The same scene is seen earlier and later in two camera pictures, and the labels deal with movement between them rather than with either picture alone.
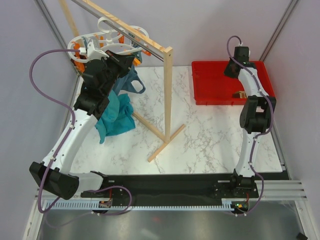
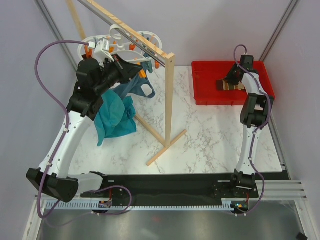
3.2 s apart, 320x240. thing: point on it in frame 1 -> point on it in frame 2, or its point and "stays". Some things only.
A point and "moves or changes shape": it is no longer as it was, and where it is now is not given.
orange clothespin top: x=121 y=39 -> x=132 y=47
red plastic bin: x=210 y=86 stays
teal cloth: x=117 y=117 stays
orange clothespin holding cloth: x=136 y=62 -> x=142 y=74
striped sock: x=239 y=94 -> x=223 y=85
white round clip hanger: x=123 y=40 moves or changes shape
